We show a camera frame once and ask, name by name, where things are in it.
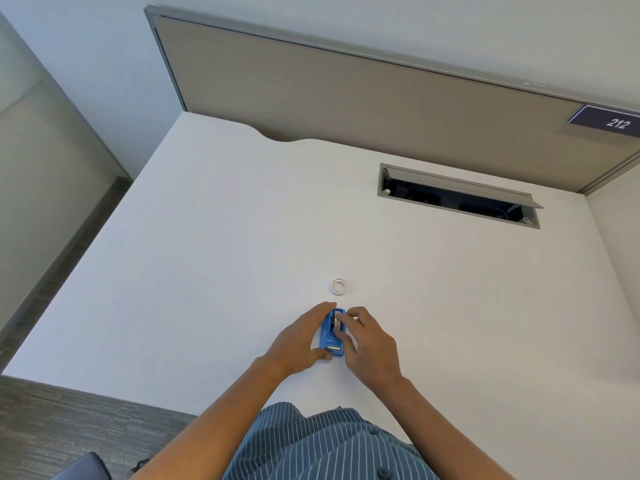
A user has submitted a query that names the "person's right hand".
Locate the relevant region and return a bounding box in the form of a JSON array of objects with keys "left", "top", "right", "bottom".
[{"left": 333, "top": 307, "right": 404, "bottom": 393}]

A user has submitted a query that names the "person's left hand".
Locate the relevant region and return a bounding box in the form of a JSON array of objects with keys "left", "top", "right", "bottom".
[{"left": 255, "top": 302, "right": 338, "bottom": 380}]

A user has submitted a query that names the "blue tape dispenser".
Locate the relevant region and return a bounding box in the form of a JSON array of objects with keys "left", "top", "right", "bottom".
[{"left": 319, "top": 308, "right": 348, "bottom": 360}]

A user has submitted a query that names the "person's right forearm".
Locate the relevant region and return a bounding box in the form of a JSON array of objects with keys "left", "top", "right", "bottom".
[{"left": 372, "top": 375, "right": 517, "bottom": 480}]

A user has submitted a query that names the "person's left forearm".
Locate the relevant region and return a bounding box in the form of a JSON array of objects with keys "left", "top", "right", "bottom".
[{"left": 129, "top": 359, "right": 287, "bottom": 480}]

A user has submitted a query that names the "blue striped shirt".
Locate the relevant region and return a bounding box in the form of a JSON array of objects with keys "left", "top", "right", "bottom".
[{"left": 222, "top": 402, "right": 442, "bottom": 480}]

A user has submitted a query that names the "beige desk partition panel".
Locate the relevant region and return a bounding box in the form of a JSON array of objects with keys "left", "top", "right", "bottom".
[{"left": 144, "top": 6, "right": 640, "bottom": 196}]

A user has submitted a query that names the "dark sign plate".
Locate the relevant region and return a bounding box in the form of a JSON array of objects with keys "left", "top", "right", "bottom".
[{"left": 567, "top": 105, "right": 640, "bottom": 139}]

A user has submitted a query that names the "grey cable tray hatch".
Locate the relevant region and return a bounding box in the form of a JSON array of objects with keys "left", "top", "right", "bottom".
[{"left": 377, "top": 163, "right": 545, "bottom": 231}]

